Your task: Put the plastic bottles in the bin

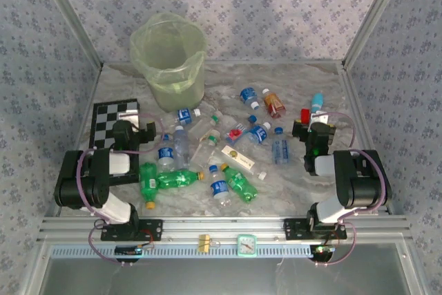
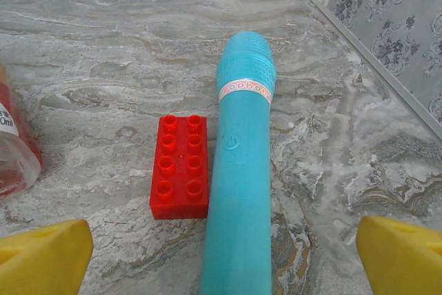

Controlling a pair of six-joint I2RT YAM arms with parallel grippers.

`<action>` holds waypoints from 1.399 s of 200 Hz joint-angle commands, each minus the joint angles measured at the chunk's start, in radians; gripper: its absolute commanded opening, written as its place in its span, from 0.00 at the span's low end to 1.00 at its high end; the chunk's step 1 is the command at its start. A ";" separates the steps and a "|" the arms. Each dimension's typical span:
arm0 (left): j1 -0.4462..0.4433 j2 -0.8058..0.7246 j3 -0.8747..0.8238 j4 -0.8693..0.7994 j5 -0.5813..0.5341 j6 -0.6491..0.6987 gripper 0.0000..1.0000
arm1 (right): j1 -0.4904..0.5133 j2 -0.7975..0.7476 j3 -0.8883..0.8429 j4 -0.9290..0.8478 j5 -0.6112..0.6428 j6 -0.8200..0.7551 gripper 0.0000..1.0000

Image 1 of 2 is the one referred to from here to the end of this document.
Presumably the orange juice bottle white cap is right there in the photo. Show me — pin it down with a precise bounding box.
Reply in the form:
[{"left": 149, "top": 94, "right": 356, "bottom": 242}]
[{"left": 261, "top": 88, "right": 287, "bottom": 120}]

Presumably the tall clear plastic bottle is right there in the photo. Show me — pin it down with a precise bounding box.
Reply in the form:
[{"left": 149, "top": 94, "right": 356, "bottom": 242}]
[{"left": 172, "top": 124, "right": 191, "bottom": 171}]

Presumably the blue label bottle white cap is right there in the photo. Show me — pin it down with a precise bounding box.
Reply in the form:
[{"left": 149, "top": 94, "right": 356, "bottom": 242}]
[
  {"left": 177, "top": 107, "right": 202, "bottom": 125},
  {"left": 239, "top": 86, "right": 261, "bottom": 109},
  {"left": 241, "top": 121, "right": 272, "bottom": 146}
]

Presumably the green bottle yellow cap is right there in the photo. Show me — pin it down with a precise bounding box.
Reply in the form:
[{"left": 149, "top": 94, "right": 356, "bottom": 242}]
[
  {"left": 157, "top": 169, "right": 205, "bottom": 191},
  {"left": 220, "top": 162, "right": 259, "bottom": 204},
  {"left": 139, "top": 162, "right": 160, "bottom": 210}
]

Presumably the clear bottle green cap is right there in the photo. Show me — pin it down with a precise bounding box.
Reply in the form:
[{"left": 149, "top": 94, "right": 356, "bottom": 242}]
[
  {"left": 191, "top": 131, "right": 222, "bottom": 169},
  {"left": 188, "top": 113, "right": 222, "bottom": 139}
]

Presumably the clear bottle red label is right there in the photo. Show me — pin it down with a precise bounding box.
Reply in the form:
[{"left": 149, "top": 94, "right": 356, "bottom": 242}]
[{"left": 226, "top": 115, "right": 258, "bottom": 146}]

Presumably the green-lined waste bin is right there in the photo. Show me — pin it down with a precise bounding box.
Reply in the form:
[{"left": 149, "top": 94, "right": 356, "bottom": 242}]
[{"left": 130, "top": 12, "right": 208, "bottom": 102}]

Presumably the teal cylindrical tube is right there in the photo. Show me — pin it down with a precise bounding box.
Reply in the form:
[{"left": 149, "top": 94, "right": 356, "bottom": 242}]
[{"left": 310, "top": 92, "right": 325, "bottom": 113}]

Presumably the black and grey checkerboard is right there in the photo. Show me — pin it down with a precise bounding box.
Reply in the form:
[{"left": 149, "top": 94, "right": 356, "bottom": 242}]
[{"left": 88, "top": 98, "right": 141, "bottom": 185}]

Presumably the yellow binder clip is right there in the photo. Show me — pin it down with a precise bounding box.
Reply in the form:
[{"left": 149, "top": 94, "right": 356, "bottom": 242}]
[{"left": 198, "top": 234, "right": 222, "bottom": 253}]

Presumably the small green square clock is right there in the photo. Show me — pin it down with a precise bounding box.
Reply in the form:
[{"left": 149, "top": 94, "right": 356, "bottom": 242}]
[{"left": 236, "top": 234, "right": 258, "bottom": 258}]

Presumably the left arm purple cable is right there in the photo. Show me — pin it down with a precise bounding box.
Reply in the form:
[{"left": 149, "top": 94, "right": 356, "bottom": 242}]
[{"left": 76, "top": 113, "right": 166, "bottom": 267}]

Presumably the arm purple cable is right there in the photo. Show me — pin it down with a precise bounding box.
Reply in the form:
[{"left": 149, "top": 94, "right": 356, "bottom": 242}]
[
  {"left": 312, "top": 111, "right": 393, "bottom": 268},
  {"left": 76, "top": 113, "right": 166, "bottom": 267}
]

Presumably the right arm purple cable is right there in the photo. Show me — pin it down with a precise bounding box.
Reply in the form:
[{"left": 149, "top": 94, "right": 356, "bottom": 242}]
[{"left": 312, "top": 111, "right": 393, "bottom": 268}]

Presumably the aluminium frame rail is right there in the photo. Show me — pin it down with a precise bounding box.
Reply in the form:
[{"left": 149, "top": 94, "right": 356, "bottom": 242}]
[
  {"left": 102, "top": 59, "right": 345, "bottom": 68},
  {"left": 340, "top": 63, "right": 394, "bottom": 216},
  {"left": 43, "top": 65, "right": 104, "bottom": 220}
]

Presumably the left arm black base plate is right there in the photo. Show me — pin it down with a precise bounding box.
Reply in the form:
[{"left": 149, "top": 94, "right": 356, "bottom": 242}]
[{"left": 100, "top": 219, "right": 164, "bottom": 242}]

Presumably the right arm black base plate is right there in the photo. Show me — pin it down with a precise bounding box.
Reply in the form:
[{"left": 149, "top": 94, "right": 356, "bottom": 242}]
[{"left": 283, "top": 218, "right": 347, "bottom": 241}]

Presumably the wide aluminium mounting rail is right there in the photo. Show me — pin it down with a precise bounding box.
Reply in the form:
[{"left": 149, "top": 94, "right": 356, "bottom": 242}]
[{"left": 38, "top": 216, "right": 410, "bottom": 245}]

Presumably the grey slotted cable duct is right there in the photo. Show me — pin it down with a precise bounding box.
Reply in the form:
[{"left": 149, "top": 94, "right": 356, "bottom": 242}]
[{"left": 51, "top": 245, "right": 314, "bottom": 258}]

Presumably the aluminium frame post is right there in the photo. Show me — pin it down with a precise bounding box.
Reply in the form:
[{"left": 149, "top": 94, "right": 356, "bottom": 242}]
[
  {"left": 341, "top": 0, "right": 412, "bottom": 70},
  {"left": 32, "top": 0, "right": 104, "bottom": 70}
]

